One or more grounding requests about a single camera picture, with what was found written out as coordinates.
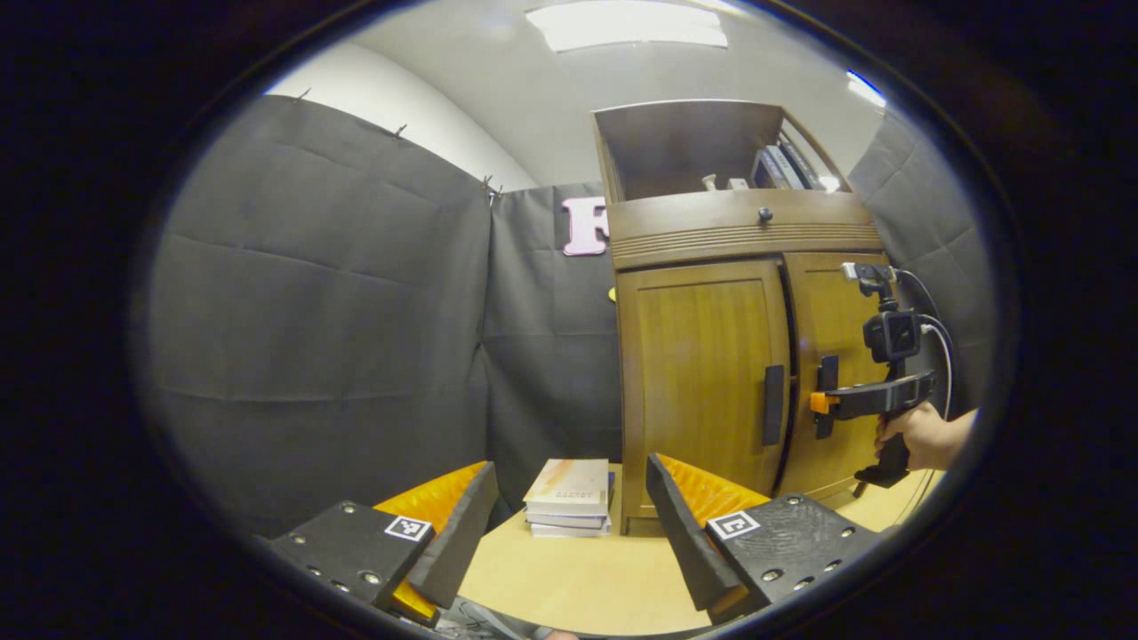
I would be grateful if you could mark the wooden double-door shoe cabinet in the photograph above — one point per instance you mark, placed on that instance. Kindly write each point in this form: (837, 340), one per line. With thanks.
(738, 240)

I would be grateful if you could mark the wooden shoe cabinet door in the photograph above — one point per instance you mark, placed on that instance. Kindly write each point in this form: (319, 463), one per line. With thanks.
(693, 382)
(831, 311)

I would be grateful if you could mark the blue upright book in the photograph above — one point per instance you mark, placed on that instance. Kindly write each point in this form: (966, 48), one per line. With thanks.
(765, 171)

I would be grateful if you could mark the small ceiling light panel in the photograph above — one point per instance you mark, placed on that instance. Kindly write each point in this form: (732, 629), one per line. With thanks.
(865, 89)

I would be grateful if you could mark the wooden cabinet drawer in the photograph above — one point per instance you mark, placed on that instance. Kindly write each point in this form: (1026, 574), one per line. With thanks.
(676, 222)

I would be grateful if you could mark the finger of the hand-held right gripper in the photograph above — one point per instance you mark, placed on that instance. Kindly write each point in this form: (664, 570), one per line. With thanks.
(853, 402)

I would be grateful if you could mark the large ceiling light panel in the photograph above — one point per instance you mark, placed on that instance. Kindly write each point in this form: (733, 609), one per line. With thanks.
(627, 25)

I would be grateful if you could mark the white flat book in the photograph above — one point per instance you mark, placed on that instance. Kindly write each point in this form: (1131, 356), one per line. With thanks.
(569, 532)

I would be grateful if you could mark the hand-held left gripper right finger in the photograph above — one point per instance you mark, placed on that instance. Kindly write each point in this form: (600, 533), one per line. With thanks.
(685, 542)

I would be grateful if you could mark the black backdrop cloth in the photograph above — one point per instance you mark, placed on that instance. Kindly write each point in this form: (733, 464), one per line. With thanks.
(311, 356)

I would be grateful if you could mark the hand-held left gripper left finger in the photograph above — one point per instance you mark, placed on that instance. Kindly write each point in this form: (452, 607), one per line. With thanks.
(458, 542)

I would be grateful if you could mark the grey flat book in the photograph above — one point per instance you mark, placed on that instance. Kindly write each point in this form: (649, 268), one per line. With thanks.
(569, 521)

